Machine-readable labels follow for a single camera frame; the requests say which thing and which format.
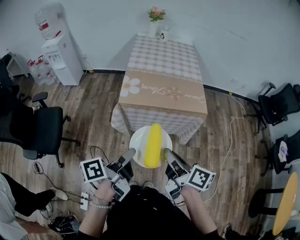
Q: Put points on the yellow corn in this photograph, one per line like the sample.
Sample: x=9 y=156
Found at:
x=152 y=145

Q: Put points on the white power strip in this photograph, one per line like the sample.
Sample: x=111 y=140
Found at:
x=84 y=200

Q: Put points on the checked beige tablecloth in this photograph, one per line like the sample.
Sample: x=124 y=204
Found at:
x=164 y=58

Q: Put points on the person's left forearm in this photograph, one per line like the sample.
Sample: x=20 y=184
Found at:
x=93 y=220

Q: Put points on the white crumpled cloth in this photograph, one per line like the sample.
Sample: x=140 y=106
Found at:
x=283 y=152

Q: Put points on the clear water jug red cap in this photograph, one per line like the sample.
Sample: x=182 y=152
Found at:
x=42 y=66
x=48 y=79
x=30 y=69

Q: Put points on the pink flower bouquet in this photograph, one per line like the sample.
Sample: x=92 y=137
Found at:
x=156 y=13

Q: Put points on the person's right forearm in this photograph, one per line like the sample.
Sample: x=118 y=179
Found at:
x=199 y=211

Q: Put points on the person's black clothing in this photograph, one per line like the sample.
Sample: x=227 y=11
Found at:
x=150 y=218

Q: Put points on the white cartoon print canister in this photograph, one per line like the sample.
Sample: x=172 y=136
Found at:
x=164 y=34

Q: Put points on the white vase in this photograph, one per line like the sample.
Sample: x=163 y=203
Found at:
x=152 y=29

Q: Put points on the large clear water bottle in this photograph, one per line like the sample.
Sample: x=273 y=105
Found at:
x=49 y=21

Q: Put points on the black office chair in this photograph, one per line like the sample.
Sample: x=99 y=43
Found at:
x=293 y=150
x=44 y=129
x=7 y=79
x=279 y=105

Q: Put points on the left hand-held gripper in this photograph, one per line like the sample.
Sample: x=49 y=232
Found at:
x=93 y=170

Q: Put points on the white water dispenser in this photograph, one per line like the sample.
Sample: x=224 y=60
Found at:
x=65 y=61

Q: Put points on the white round plate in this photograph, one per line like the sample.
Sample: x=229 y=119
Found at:
x=138 y=140

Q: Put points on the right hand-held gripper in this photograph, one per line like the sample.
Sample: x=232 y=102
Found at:
x=199 y=178

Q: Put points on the yellow round table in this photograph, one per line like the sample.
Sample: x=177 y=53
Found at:
x=287 y=201

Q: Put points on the black power adapter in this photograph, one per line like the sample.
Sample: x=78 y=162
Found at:
x=37 y=167

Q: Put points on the person's left hand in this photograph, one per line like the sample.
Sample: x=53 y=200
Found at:
x=104 y=192

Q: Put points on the person's white shoe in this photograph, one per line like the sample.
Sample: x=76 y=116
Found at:
x=148 y=184
x=133 y=183

